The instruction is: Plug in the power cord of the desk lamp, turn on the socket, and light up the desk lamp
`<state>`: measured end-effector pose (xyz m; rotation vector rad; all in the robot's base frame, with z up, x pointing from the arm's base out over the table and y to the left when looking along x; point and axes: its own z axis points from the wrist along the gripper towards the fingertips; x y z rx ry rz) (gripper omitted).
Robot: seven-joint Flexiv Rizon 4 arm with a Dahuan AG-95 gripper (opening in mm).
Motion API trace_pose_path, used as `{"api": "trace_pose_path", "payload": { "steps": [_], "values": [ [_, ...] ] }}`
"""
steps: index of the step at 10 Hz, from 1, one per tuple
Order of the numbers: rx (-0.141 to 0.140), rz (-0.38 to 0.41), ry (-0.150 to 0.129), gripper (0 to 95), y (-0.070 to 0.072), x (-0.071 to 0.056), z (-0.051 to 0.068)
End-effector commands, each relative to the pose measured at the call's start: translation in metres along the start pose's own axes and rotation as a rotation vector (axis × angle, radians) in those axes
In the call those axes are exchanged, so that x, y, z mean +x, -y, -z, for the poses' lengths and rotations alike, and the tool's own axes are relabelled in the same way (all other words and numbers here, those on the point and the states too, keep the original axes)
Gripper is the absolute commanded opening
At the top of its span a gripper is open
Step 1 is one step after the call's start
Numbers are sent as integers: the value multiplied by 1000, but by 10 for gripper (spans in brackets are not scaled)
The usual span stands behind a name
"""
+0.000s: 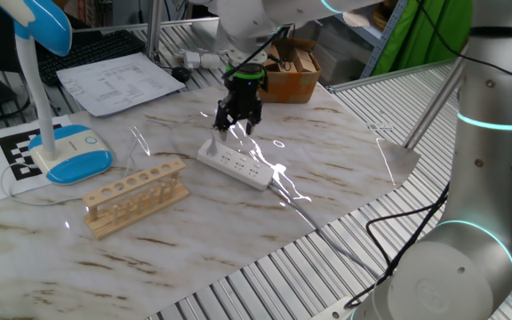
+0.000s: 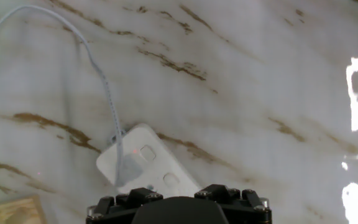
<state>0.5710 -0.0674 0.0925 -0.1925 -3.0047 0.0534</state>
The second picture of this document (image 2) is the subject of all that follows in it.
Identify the wooden test tube rack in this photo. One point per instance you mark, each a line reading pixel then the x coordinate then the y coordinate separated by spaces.
pixel 11 211

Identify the white power strip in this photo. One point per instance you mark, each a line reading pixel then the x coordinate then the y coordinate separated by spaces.
pixel 154 168

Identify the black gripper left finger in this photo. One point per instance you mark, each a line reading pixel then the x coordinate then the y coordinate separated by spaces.
pixel 117 205

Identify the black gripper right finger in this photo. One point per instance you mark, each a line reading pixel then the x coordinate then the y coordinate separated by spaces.
pixel 244 205

